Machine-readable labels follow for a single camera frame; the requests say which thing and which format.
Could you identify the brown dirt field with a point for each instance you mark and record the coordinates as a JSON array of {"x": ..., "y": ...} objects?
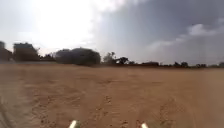
[{"x": 110, "y": 96}]

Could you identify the row of distant trees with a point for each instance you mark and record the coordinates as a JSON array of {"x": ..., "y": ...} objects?
[{"x": 150, "y": 63}]

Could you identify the robot's own part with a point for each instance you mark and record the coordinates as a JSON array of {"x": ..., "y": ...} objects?
[
  {"x": 144, "y": 126},
  {"x": 72, "y": 124}
]

